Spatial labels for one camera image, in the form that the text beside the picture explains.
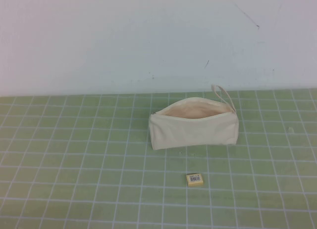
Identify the cream canvas pencil case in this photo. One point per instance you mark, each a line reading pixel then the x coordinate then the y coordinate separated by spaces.
pixel 193 133

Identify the green grid cutting mat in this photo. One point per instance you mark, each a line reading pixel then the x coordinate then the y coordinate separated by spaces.
pixel 74 164

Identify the yellow eraser with barcode label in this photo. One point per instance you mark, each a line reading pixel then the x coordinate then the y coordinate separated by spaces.
pixel 194 180

